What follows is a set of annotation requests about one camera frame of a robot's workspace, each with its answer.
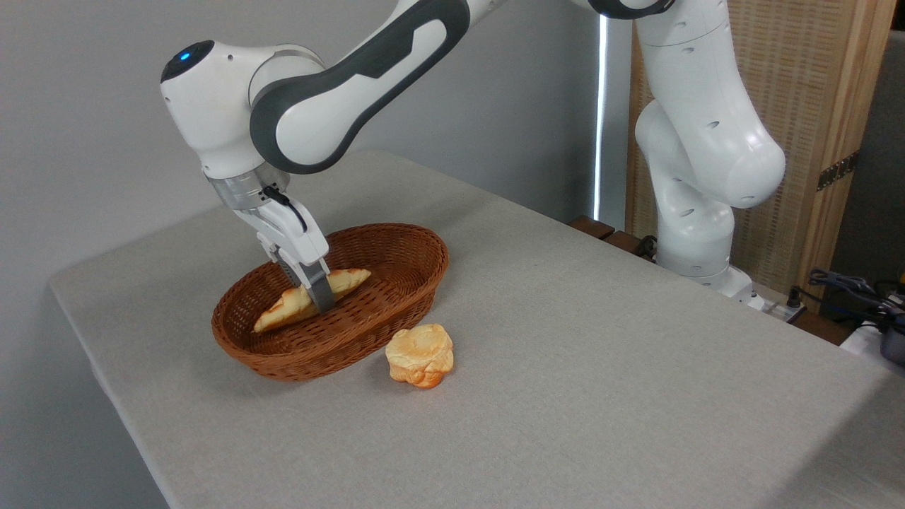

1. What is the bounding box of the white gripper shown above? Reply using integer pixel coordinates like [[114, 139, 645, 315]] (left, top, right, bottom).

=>
[[233, 198, 337, 314]]

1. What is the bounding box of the long braided bread loaf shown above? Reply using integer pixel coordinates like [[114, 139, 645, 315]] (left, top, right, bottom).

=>
[[253, 268, 372, 334]]

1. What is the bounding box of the small round bread bun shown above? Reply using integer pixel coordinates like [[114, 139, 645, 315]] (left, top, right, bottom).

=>
[[385, 324, 455, 390]]

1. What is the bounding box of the brown oval wicker basket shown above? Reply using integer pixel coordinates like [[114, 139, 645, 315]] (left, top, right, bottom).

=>
[[211, 223, 450, 382]]

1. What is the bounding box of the bright vertical light strip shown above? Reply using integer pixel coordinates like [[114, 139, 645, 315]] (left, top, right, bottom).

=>
[[594, 14, 609, 220]]

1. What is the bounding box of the white power strip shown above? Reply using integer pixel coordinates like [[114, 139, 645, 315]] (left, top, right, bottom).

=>
[[749, 286, 807, 322]]

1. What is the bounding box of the metal screen hinge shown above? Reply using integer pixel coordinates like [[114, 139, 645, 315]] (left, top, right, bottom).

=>
[[817, 150, 860, 192]]

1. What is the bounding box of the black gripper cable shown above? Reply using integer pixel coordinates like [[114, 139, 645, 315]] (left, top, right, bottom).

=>
[[263, 185, 309, 234]]

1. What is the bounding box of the black cable bundle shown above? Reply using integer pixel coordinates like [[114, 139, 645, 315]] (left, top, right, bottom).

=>
[[788, 269, 905, 333]]

